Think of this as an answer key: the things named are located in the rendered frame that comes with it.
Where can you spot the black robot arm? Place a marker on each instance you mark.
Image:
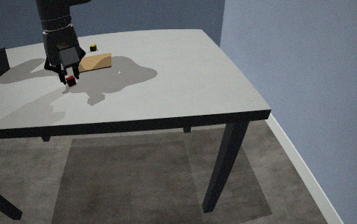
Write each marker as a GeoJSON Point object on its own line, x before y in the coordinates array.
{"type": "Point", "coordinates": [55, 14]}

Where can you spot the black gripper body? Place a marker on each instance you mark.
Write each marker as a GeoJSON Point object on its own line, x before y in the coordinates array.
{"type": "Point", "coordinates": [59, 36]}

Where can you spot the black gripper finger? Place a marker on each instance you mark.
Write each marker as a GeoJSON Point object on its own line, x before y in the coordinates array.
{"type": "Point", "coordinates": [75, 68]}
{"type": "Point", "coordinates": [56, 69]}

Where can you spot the tan mat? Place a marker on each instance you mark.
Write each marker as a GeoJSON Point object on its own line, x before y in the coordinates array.
{"type": "Point", "coordinates": [96, 62]}

